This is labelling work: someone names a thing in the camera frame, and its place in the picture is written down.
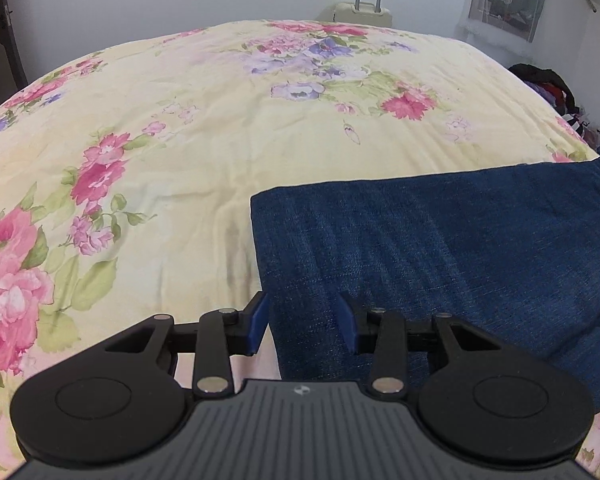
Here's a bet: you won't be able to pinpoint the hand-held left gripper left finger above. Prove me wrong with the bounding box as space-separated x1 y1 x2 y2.
104 291 270 397

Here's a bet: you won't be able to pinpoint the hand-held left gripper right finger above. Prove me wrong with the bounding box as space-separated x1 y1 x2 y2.
335 291 499 396

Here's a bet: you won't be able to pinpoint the blue denim pants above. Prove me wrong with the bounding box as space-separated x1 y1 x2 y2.
250 152 600 411

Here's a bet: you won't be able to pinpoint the floral bedspread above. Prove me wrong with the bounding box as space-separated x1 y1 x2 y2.
0 20 600 478

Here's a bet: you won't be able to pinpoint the pile of clothes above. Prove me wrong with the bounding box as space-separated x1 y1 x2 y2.
507 62 600 147

